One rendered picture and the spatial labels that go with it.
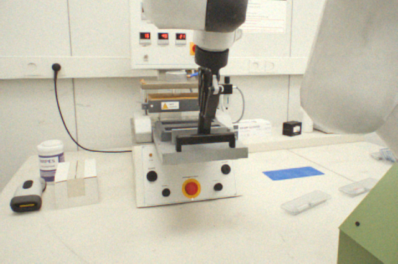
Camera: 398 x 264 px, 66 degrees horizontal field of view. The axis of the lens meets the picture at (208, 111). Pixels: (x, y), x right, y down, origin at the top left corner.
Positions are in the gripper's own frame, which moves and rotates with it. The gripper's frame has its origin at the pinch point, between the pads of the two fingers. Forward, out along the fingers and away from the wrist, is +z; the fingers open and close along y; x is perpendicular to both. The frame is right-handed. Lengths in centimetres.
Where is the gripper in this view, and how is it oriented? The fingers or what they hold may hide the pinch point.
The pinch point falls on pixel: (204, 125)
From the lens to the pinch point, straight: 77.2
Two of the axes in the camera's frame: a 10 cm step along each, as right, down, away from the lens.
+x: 9.6, -0.4, 2.6
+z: -0.9, 8.7, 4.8
